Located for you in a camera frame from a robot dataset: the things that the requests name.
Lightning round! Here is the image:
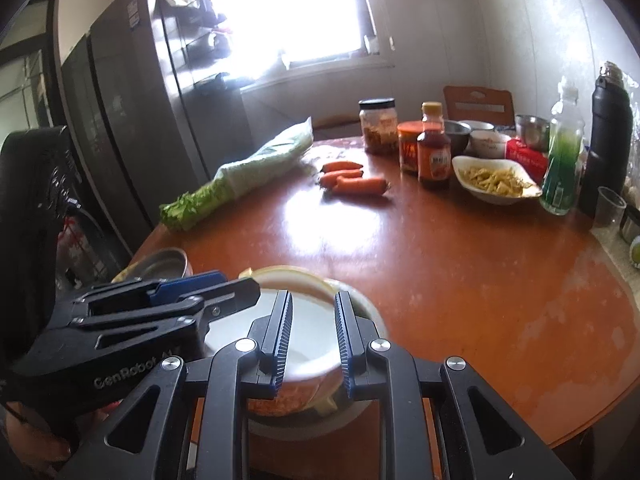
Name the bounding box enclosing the shallow steel pan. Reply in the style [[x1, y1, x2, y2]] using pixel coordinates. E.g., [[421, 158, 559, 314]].
[[127, 247, 193, 281]]

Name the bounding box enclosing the yellow enamel bowl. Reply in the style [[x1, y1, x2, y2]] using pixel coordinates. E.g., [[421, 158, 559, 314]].
[[236, 263, 346, 417]]

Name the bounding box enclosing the red white paper bowl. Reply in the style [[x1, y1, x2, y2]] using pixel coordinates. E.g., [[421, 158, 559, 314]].
[[205, 288, 343, 419]]

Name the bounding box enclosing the large stainless steel bowl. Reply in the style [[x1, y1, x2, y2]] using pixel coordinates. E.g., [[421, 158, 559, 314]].
[[245, 266, 388, 441]]

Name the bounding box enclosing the yellow shell-shaped plate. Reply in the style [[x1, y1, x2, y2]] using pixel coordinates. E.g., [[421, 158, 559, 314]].
[[111, 266, 134, 284]]

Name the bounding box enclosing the person's hand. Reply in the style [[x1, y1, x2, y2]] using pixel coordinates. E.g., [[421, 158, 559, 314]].
[[0, 398, 116, 466]]

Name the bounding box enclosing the celery bunch in bag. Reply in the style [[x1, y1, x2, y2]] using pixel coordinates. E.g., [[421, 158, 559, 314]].
[[160, 117, 314, 231]]

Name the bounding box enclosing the round wooden table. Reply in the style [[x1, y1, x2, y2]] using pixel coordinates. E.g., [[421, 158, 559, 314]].
[[137, 139, 639, 479]]

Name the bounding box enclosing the dark refrigerator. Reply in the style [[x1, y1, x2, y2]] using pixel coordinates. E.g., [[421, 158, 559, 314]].
[[62, 0, 255, 252]]

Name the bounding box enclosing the carrot middle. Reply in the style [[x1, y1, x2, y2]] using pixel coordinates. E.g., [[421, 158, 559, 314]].
[[319, 169, 363, 190]]

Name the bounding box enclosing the carrot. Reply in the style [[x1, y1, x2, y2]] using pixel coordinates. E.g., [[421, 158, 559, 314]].
[[319, 169, 363, 190], [322, 159, 362, 174], [331, 177, 390, 196]]

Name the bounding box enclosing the carrot near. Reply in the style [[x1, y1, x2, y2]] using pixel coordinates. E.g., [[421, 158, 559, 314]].
[[331, 177, 390, 196]]

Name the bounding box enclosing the carrot far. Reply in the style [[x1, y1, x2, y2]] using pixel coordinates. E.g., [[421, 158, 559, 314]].
[[322, 159, 362, 174]]

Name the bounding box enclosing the clear jar black lid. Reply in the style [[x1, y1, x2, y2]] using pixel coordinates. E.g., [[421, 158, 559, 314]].
[[359, 98, 398, 156]]

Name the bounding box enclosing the green fruit in net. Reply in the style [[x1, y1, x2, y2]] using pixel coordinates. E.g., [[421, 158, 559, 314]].
[[628, 236, 640, 269]]

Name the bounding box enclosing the red chili sauce jar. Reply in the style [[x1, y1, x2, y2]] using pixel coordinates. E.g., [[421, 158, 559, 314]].
[[397, 120, 423, 174]]

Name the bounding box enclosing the small metal cup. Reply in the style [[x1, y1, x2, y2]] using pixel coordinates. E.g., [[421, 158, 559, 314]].
[[620, 204, 640, 245]]

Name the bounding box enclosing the green drink bottle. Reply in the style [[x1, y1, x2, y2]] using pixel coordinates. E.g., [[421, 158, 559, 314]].
[[540, 76, 585, 216]]

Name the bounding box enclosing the brown sauce bottle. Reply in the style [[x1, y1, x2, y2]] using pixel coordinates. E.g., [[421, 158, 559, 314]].
[[418, 102, 451, 188]]

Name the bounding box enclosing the white dish with food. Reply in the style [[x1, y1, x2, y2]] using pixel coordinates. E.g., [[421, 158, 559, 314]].
[[451, 155, 542, 206]]

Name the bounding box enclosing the clear plastic cup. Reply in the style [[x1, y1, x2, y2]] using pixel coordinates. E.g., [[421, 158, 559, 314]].
[[592, 186, 627, 230]]

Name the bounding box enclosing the red tissue box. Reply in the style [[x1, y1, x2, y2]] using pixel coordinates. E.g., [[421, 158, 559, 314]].
[[506, 138, 548, 184]]

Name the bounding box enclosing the steel bowl behind jars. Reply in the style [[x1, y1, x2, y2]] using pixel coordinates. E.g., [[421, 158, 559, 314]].
[[444, 120, 472, 157]]

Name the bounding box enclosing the white ceramic bowl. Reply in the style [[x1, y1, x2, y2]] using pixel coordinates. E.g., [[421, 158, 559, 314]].
[[470, 130, 511, 159]]

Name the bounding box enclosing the black thermos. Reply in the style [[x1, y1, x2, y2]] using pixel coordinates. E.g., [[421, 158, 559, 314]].
[[578, 61, 632, 219]]

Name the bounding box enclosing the small steel bowl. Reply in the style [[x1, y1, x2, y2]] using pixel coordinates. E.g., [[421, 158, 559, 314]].
[[515, 114, 550, 153]]

